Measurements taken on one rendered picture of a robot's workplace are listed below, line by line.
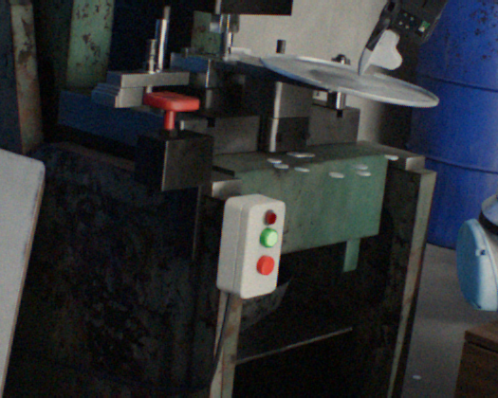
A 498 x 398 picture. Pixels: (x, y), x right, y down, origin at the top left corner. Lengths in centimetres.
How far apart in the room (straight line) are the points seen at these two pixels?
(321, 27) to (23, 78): 217
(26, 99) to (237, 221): 55
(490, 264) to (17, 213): 87
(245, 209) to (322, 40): 250
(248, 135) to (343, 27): 232
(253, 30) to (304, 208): 197
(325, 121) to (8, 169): 55
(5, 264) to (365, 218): 62
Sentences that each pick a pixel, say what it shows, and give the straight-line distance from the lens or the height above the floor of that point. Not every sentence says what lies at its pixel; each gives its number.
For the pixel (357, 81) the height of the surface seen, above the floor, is 79.
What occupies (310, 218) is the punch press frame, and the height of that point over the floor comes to 55.
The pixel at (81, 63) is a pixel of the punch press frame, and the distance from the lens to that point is 200.
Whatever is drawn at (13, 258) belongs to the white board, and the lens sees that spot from 196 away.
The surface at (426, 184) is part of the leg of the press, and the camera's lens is 201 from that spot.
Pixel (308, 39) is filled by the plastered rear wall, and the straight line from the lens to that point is 399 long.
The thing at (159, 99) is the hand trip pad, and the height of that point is 76.
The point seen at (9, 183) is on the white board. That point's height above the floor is 54.
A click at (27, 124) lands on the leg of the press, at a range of 199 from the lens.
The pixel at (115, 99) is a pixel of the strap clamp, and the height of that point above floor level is 72.
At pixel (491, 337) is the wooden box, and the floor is 35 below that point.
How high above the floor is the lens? 99
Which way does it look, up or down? 13 degrees down
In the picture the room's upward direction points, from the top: 6 degrees clockwise
